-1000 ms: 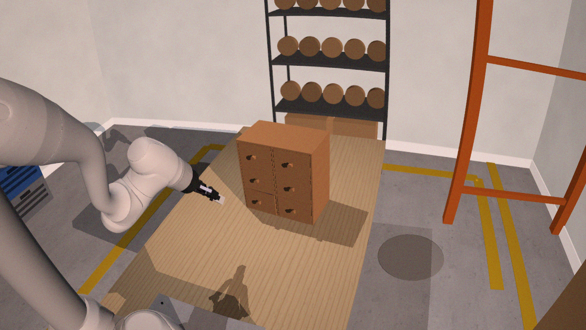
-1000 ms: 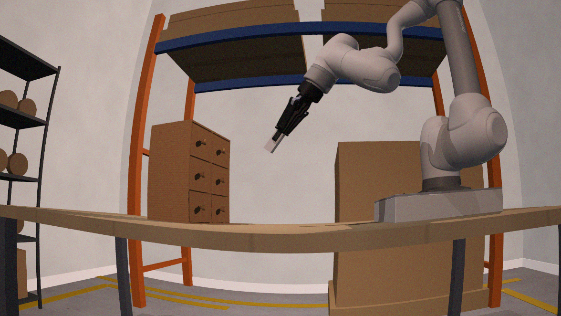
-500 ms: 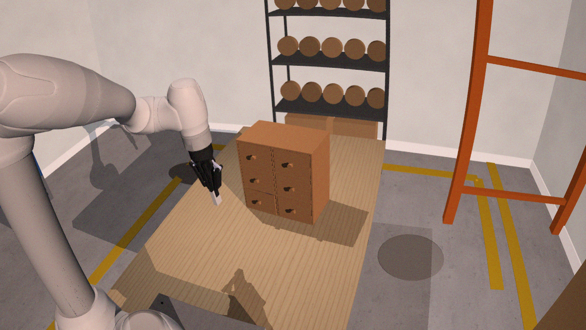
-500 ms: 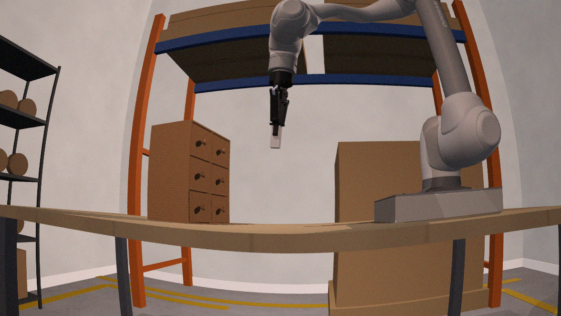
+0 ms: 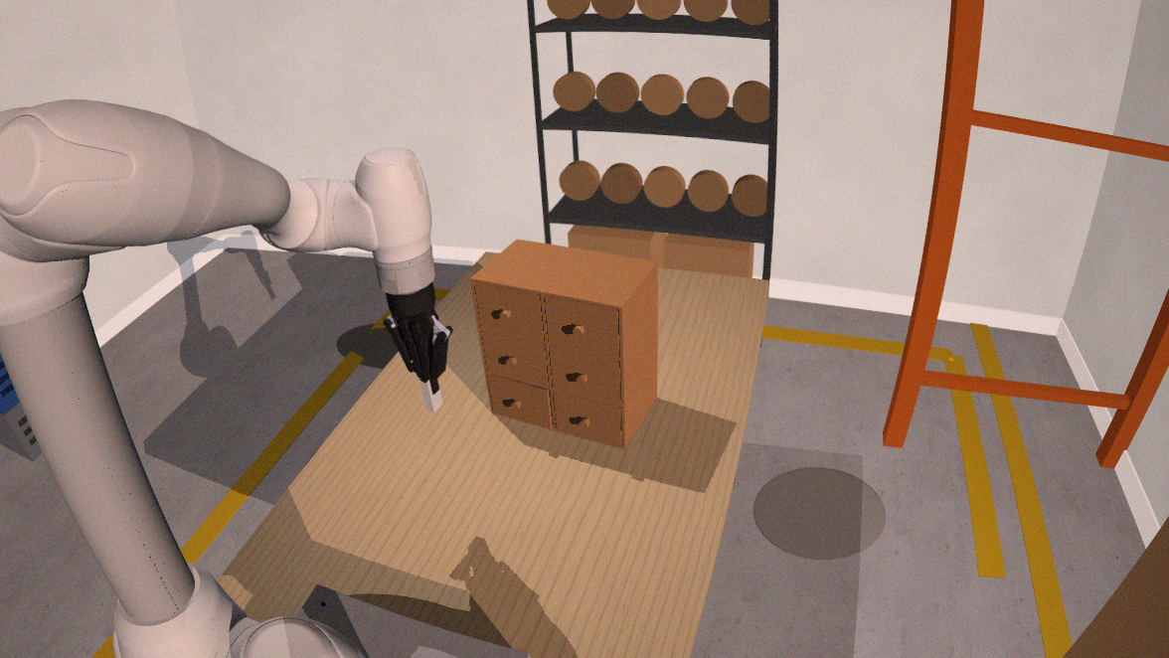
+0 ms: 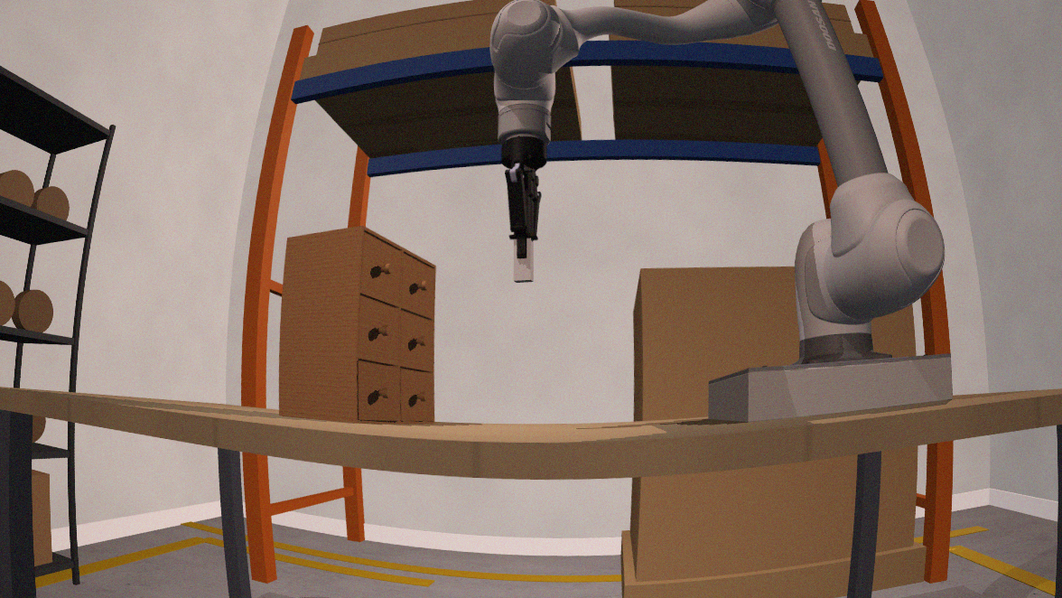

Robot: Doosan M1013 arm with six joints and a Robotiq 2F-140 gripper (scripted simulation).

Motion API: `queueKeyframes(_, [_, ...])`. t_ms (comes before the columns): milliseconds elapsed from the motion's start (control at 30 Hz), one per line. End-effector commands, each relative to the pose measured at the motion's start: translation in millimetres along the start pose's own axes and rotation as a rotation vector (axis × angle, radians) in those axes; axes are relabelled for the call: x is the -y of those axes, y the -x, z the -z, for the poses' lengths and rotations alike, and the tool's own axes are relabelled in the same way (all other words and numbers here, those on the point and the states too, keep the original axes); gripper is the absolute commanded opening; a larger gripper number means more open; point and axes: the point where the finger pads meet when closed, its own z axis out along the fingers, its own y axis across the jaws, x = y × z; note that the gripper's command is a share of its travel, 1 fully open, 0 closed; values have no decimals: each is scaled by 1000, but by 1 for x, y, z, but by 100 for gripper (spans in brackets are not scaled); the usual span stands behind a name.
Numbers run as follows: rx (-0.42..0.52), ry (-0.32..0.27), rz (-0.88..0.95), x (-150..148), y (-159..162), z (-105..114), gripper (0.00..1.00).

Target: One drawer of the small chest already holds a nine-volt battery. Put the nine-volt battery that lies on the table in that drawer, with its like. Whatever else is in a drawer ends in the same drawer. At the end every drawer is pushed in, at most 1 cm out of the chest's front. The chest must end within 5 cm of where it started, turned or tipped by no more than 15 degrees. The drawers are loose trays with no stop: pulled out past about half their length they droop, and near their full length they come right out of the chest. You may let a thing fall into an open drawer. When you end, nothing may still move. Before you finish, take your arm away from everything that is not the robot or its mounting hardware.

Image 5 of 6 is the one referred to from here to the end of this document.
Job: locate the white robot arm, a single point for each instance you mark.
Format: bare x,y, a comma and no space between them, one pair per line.
81,177

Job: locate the brown wooden drawer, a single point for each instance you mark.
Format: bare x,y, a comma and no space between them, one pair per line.
521,401
585,374
583,326
588,418
511,311
502,352

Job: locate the brown wooden chest of drawers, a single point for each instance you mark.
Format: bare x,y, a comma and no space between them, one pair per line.
615,281

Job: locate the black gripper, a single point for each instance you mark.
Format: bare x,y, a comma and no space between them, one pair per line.
429,359

